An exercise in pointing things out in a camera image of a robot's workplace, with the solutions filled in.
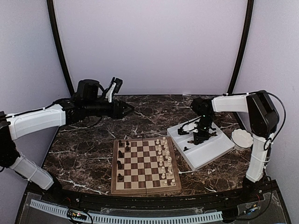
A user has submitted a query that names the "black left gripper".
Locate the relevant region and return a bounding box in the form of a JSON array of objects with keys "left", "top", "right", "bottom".
[{"left": 85, "top": 98, "right": 135, "bottom": 119}]

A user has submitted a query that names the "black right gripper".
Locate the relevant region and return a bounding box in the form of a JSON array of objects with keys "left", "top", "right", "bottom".
[{"left": 193, "top": 113, "right": 215, "bottom": 144}]

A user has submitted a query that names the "white divided plastic tray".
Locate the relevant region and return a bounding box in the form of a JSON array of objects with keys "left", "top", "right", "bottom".
[{"left": 167, "top": 117, "right": 235, "bottom": 171}]

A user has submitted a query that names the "dark chess king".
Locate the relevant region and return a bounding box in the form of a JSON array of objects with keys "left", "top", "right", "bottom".
[{"left": 117, "top": 160, "right": 123, "bottom": 170}]

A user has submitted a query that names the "wooden chess board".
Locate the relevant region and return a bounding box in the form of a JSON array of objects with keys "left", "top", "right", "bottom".
[{"left": 111, "top": 137, "right": 181, "bottom": 196}]

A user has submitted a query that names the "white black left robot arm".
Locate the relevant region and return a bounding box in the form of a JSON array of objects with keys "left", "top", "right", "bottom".
[{"left": 0, "top": 77, "right": 135, "bottom": 203}]

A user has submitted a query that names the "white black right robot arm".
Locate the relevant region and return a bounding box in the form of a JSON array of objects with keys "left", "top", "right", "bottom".
[{"left": 178, "top": 90, "right": 281, "bottom": 203}]

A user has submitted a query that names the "pile of dark chess pieces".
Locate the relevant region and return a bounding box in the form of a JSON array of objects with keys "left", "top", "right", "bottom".
[{"left": 183, "top": 133, "right": 224, "bottom": 151}]

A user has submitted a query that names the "white chess piece row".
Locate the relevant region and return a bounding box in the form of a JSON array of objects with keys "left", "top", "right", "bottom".
[{"left": 155, "top": 137, "right": 176, "bottom": 187}]

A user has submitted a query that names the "white scalloped bowl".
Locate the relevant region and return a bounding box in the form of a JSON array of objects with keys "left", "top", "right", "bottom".
[{"left": 231, "top": 129, "right": 253, "bottom": 151}]

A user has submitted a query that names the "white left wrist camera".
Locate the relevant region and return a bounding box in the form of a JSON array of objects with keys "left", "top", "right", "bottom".
[{"left": 102, "top": 77, "right": 123, "bottom": 103}]

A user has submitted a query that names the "black front rail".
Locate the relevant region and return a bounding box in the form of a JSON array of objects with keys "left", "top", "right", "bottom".
[{"left": 25, "top": 184, "right": 276, "bottom": 213}]

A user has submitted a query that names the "white slotted cable duct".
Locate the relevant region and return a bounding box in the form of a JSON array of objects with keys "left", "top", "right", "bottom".
[{"left": 29, "top": 199, "right": 223, "bottom": 224}]

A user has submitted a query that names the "right black frame post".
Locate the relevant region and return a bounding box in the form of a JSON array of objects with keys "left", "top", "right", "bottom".
[{"left": 227, "top": 0, "right": 254, "bottom": 94}]

